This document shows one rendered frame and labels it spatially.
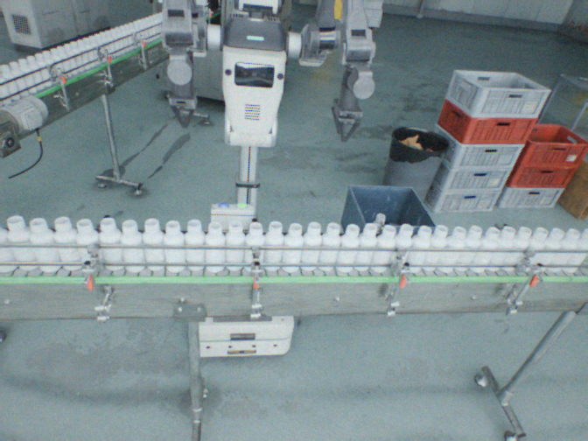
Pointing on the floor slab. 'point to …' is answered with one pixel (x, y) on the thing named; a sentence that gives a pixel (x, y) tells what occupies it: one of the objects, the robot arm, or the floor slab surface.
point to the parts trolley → (578, 111)
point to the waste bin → (415, 159)
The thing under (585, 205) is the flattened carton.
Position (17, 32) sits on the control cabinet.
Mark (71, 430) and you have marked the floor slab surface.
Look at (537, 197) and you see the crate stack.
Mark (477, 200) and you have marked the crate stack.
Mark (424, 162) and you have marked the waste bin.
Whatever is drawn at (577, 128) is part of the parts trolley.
